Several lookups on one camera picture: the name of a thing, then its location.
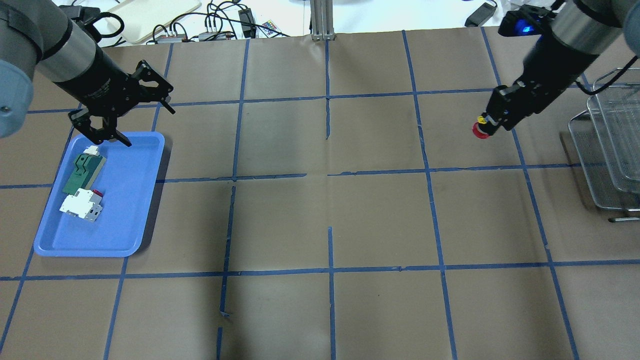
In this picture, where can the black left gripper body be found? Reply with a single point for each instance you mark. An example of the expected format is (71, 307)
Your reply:
(101, 77)

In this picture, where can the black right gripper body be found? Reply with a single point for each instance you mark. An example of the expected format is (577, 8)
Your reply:
(547, 67)

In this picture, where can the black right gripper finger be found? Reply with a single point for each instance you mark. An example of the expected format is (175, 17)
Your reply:
(499, 120)
(497, 104)

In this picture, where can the red emergency stop button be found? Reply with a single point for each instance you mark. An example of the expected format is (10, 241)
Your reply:
(484, 127)

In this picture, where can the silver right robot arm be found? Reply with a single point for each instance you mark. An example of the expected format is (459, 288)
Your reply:
(572, 34)

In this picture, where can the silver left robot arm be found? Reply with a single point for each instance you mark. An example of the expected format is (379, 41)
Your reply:
(36, 35)

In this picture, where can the green white relay module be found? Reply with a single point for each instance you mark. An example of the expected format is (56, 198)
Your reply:
(85, 169)

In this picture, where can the beige plastic tray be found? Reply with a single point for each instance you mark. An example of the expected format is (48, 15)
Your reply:
(141, 16)

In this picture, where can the blue plastic tray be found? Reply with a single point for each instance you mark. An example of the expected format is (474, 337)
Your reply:
(127, 183)

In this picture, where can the white circuit breaker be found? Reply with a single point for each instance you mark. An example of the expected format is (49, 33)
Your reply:
(84, 204)

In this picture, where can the black power adapter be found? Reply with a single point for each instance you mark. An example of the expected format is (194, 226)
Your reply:
(247, 20)

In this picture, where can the wire mesh shelf rack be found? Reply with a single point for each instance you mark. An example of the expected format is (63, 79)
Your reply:
(606, 139)

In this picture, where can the aluminium frame post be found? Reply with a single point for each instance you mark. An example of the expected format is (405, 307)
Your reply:
(322, 20)

